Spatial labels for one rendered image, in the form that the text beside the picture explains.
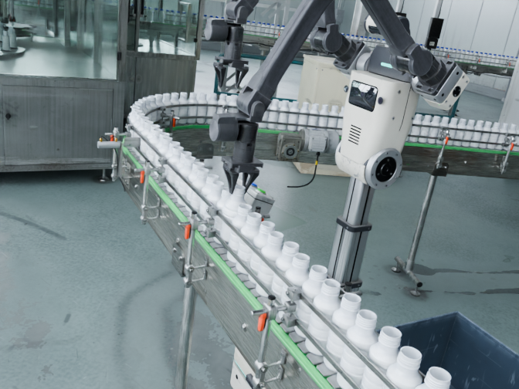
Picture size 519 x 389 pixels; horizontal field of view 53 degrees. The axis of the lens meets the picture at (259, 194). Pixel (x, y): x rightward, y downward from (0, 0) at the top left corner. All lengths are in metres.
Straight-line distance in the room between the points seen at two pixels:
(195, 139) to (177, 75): 3.82
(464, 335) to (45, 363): 1.86
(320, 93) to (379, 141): 3.60
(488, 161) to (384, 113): 1.87
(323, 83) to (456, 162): 2.28
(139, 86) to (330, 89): 2.39
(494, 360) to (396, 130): 0.80
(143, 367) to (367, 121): 1.56
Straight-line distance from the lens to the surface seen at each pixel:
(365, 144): 1.86
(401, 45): 1.60
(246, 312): 1.35
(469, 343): 1.60
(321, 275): 1.14
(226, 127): 1.35
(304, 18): 1.40
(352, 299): 1.09
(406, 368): 0.96
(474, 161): 3.56
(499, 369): 1.56
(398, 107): 1.84
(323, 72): 5.40
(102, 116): 4.54
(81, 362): 2.69
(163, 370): 2.63
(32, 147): 4.52
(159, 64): 6.59
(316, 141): 2.90
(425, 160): 3.38
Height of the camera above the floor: 1.70
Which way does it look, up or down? 21 degrees down
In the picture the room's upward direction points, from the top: 8 degrees clockwise
